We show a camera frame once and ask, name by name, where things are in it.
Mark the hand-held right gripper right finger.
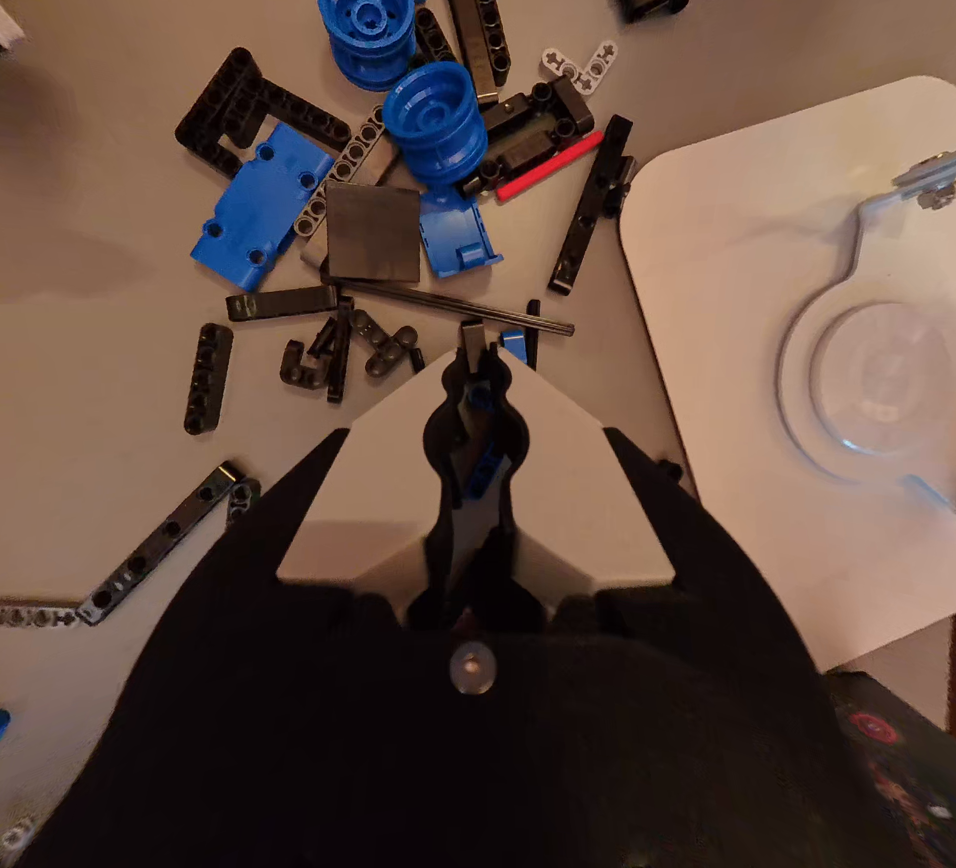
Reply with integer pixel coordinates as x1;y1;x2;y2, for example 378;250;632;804
475;347;678;633

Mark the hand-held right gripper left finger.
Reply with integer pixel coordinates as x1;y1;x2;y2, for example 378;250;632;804
275;350;460;633

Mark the black connector with blue pin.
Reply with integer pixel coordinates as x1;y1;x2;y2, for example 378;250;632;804
458;320;491;382

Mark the grey desk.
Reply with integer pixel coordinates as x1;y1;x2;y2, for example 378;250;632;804
0;0;956;868

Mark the blue angled beam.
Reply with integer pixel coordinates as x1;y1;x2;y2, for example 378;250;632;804
465;384;500;497

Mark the black bent connector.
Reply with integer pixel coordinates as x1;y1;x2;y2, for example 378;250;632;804
278;319;335;390

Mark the black thin beam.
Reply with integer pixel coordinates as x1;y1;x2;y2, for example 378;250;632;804
325;295;355;405

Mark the black three-hole connector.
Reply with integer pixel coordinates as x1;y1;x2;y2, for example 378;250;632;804
350;306;421;379

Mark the black five-hole beam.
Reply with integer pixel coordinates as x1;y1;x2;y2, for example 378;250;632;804
183;321;236;436

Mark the long black holed beam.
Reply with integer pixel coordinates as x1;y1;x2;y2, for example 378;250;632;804
77;461;249;627
428;0;512;105

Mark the black flat plate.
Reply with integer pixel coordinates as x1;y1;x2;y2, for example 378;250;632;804
225;284;340;324

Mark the long black axle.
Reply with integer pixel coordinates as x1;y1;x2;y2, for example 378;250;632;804
320;272;576;339

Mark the white book stand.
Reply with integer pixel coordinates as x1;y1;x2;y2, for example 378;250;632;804
618;75;956;673

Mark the black square panel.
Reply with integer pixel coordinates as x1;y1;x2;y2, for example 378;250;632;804
323;181;423;284

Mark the blue fender piece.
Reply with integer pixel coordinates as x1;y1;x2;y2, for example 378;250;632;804
417;187;505;280

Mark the blue flat panel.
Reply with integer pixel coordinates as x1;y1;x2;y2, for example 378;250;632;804
189;122;336;291

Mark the red axle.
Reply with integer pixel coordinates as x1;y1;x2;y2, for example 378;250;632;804
495;129;606;204

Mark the grey long holed beam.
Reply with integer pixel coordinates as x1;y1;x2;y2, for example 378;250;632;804
292;105;400;239

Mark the blue wheel rim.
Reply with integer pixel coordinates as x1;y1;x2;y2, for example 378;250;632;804
381;60;489;191
317;0;417;92

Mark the toy truck set box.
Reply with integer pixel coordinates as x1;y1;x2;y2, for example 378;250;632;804
822;670;956;868

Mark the black rectangular frame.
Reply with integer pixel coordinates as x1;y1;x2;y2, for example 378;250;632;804
456;75;596;198

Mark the black open frame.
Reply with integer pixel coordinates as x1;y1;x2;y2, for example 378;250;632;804
174;46;354;179

